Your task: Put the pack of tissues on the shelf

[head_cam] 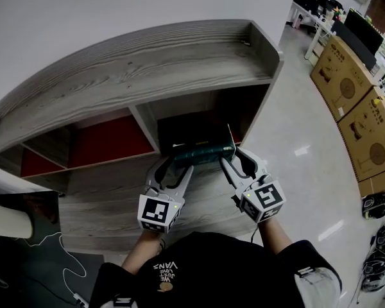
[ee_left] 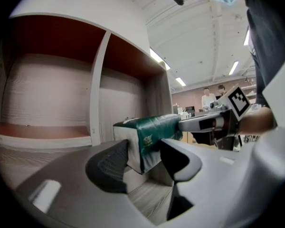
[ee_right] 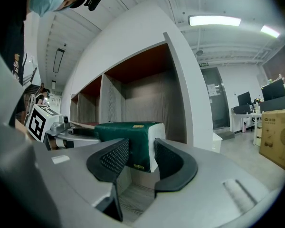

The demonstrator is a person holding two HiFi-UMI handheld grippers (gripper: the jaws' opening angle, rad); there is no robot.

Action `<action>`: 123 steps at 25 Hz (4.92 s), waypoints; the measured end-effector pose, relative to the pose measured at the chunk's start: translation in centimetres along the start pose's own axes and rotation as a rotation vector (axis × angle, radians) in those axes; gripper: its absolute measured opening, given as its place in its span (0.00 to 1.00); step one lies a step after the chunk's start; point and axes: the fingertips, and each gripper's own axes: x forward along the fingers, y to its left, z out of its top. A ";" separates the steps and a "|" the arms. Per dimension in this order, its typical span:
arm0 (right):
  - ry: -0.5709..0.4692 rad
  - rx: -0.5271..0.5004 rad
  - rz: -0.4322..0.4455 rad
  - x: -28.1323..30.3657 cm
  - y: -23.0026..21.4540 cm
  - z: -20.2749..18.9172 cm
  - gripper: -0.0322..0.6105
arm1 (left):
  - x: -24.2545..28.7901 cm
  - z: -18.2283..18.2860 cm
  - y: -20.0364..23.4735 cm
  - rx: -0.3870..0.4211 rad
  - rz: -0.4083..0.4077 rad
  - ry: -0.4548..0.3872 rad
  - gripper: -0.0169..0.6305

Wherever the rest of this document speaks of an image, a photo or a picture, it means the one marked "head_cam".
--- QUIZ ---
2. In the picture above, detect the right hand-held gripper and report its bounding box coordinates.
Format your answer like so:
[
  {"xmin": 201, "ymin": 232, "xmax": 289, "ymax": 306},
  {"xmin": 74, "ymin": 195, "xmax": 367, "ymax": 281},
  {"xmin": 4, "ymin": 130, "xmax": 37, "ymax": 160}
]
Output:
[{"xmin": 219, "ymin": 146, "xmax": 288, "ymax": 225}]

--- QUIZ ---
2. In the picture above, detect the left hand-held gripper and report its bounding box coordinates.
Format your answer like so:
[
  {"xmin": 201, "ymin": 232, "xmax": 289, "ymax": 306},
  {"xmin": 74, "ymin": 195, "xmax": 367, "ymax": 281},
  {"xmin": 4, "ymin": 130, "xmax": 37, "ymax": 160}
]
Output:
[{"xmin": 137, "ymin": 156, "xmax": 196, "ymax": 236}]

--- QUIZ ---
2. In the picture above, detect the green and white packet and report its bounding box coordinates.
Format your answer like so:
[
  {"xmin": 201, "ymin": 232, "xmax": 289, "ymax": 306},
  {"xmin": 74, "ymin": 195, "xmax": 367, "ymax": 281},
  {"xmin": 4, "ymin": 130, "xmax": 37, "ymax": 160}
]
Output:
[{"xmin": 157, "ymin": 112, "xmax": 237, "ymax": 167}]

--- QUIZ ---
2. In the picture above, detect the person's left forearm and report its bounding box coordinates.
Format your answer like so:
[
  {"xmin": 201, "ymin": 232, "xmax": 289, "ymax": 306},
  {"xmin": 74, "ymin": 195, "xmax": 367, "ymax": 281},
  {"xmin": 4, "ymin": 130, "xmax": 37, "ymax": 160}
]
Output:
[{"xmin": 121, "ymin": 228, "xmax": 166, "ymax": 275}]

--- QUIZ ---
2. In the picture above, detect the person's right forearm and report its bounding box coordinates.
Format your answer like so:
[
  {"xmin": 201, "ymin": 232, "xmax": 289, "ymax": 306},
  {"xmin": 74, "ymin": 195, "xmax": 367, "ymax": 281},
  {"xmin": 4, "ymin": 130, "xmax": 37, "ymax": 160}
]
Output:
[{"xmin": 258, "ymin": 218, "xmax": 293, "ymax": 256}]

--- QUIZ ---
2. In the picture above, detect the grey wooden shelf desk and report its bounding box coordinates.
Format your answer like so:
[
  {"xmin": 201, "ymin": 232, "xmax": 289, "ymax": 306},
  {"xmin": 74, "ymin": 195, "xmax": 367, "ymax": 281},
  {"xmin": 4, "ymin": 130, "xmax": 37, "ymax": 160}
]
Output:
[{"xmin": 0, "ymin": 19, "xmax": 285, "ymax": 255}]

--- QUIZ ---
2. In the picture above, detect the white office desk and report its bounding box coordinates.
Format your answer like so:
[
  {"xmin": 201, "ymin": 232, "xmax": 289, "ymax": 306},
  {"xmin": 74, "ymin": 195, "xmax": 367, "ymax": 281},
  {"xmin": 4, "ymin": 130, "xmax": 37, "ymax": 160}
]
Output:
[{"xmin": 287, "ymin": 0, "xmax": 333, "ymax": 60}]

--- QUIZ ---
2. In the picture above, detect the person's black shirt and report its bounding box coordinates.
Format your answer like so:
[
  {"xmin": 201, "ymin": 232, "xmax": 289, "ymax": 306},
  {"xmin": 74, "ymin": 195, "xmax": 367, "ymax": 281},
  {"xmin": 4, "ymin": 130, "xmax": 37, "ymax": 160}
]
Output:
[{"xmin": 89, "ymin": 231, "xmax": 343, "ymax": 308}]

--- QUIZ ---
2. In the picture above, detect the printed cardboard box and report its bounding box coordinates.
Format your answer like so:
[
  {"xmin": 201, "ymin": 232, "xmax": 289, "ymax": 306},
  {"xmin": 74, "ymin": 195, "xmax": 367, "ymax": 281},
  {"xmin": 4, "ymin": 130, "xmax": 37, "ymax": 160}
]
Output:
[
  {"xmin": 309, "ymin": 35, "xmax": 383, "ymax": 124},
  {"xmin": 336, "ymin": 87, "xmax": 385, "ymax": 199}
]

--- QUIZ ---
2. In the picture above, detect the black side table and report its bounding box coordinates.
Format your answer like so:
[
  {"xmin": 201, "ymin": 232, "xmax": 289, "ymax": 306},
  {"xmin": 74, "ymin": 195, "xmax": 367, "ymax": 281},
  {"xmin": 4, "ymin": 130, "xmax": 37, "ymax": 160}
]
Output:
[{"xmin": 0, "ymin": 191, "xmax": 105, "ymax": 308}]

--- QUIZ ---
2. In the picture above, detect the white cylindrical roll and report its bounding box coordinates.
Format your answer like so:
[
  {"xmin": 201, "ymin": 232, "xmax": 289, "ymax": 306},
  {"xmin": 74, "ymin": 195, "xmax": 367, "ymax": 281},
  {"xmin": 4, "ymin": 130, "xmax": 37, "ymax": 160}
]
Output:
[{"xmin": 0, "ymin": 200, "xmax": 35, "ymax": 240}]

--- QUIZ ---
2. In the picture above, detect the black flat panel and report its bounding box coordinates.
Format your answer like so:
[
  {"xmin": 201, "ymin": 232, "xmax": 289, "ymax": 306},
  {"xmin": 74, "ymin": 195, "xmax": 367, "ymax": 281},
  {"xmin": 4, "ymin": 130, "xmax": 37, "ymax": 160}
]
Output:
[{"xmin": 330, "ymin": 19, "xmax": 378, "ymax": 71}]

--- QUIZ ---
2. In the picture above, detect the white cable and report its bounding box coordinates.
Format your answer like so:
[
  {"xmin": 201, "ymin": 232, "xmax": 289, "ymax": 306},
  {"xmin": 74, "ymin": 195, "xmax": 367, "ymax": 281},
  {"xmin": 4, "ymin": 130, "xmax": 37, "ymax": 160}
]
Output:
[{"xmin": 19, "ymin": 232, "xmax": 88, "ymax": 306}]

